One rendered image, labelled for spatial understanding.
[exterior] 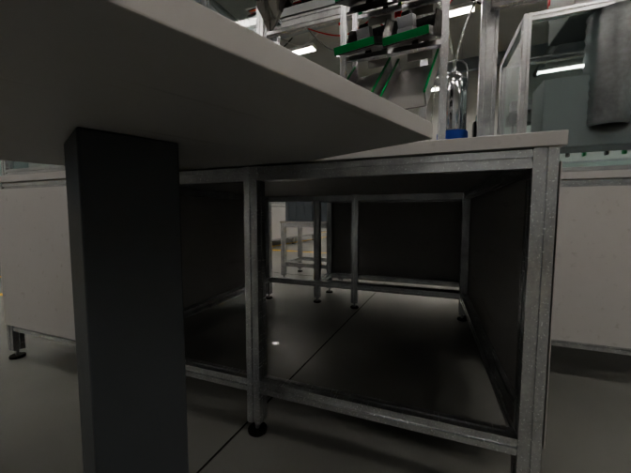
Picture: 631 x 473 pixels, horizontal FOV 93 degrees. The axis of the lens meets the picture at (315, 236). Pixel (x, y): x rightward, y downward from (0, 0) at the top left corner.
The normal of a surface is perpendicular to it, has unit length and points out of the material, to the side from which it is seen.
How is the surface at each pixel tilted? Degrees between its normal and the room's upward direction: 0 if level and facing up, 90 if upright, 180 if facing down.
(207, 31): 90
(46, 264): 90
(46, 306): 90
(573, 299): 90
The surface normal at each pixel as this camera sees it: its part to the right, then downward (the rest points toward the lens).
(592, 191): -0.35, 0.07
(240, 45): 0.71, 0.05
